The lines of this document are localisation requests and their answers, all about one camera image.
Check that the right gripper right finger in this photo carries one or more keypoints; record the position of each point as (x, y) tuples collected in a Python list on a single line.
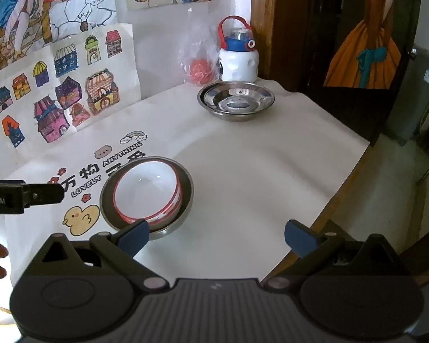
[(313, 252)]

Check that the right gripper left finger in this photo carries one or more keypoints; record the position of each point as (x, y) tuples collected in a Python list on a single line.
[(118, 251)]

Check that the red-rimmed white bowl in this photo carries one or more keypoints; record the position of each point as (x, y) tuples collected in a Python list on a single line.
[(150, 173), (148, 203)]

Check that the steel bowl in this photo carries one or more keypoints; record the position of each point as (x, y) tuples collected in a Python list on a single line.
[(156, 231)]

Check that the small steel plate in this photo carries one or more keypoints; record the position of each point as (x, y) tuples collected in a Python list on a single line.
[(238, 104)]

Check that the white printed tablecloth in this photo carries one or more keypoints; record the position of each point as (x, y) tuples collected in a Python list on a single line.
[(250, 178)]

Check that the colourful houses drawing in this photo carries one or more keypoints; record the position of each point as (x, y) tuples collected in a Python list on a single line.
[(52, 93)]

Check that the grey appliance with sticker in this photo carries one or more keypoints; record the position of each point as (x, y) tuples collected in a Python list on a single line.
[(412, 99)]

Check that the child figure drawing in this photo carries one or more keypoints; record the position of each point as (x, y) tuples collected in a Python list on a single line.
[(29, 25)]

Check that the red ball in bag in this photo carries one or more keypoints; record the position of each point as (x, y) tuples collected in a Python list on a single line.
[(201, 72)]

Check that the orange dress painting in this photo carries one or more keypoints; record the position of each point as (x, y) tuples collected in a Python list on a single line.
[(368, 58)]

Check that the white blue water bottle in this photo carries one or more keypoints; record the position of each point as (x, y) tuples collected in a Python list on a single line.
[(238, 57)]

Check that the clear plastic bag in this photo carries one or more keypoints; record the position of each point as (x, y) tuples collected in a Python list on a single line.
[(200, 42)]

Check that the brown wooden door frame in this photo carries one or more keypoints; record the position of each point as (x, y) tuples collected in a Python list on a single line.
[(279, 27)]

